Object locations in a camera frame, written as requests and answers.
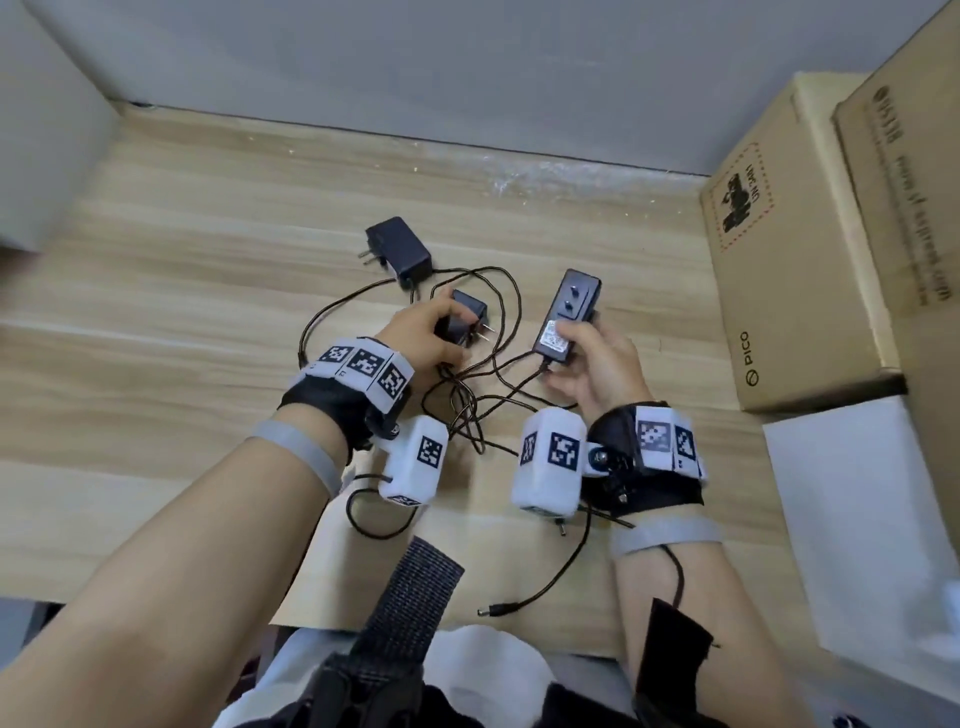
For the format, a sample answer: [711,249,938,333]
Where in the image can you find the large plain cardboard box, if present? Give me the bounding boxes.
[831,0,960,526]

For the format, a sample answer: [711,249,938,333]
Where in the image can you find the white shirt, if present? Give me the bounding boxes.
[213,622,560,728]

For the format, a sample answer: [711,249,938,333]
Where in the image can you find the white foam sheet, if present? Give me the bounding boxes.
[762,395,960,685]

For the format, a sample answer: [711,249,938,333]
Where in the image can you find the black right camera cable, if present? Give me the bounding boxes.
[660,545,688,610]

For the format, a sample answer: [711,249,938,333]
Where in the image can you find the large black power adapter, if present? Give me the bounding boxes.
[357,216,435,291]

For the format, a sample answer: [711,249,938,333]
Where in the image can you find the small black plug adapter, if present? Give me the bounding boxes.
[435,290,494,348]

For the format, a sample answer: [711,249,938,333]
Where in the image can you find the cardboard box with dotted stamp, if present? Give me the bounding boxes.
[700,71,907,415]

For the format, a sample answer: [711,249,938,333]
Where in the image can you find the black cable with barrel plug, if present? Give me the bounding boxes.
[477,507,595,621]

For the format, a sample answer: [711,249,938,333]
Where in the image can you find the black forearm patch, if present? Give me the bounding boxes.
[632,597,719,710]

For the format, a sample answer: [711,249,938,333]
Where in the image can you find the black camera cable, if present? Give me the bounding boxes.
[660,545,688,610]
[345,472,418,540]

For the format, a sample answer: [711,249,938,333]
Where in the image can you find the black socket adapter with label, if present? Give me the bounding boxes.
[533,268,603,368]

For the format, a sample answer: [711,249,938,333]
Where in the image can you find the grey forearm strap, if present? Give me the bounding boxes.
[608,516,724,561]
[249,419,345,498]

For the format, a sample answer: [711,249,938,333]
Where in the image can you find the black cable of large adapter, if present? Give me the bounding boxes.
[297,276,400,370]

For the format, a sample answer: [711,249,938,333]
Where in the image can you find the person's right forearm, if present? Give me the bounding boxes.
[611,525,819,728]

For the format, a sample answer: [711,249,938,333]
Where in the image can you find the left wristband with marker tags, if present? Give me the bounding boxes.
[278,337,417,466]

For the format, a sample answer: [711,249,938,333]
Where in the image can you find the black woven chest strap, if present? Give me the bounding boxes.
[352,535,467,676]

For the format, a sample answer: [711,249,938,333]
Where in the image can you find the tangled black adapter cables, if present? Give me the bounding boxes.
[416,265,554,459]

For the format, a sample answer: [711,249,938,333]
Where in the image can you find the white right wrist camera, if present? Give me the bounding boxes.
[510,407,588,521]

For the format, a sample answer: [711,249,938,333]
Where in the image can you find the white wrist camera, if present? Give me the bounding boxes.
[376,414,450,509]
[510,407,588,521]

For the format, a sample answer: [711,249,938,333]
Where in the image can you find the grey box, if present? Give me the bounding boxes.
[0,0,120,255]

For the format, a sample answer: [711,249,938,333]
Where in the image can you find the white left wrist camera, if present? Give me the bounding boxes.
[376,414,450,509]

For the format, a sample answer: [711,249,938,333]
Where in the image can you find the person's left forearm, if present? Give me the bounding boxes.
[0,405,354,728]

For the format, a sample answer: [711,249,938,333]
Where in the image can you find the person's right hand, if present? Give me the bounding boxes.
[542,319,654,423]

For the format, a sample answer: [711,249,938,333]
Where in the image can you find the grey left forearm strap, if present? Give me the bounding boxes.
[249,419,345,498]

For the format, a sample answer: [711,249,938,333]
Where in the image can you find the right wristband with marker tags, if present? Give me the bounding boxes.
[583,402,709,520]

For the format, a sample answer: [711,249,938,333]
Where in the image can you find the black left camera cable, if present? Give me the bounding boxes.
[345,472,418,540]

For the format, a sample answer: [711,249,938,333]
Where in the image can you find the wristband with marker tags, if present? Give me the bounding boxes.
[583,402,709,520]
[278,337,417,466]

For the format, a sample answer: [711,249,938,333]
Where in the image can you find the person's left hand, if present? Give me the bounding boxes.
[375,288,471,377]

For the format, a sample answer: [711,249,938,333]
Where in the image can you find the grey right forearm strap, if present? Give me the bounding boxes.
[608,516,724,561]

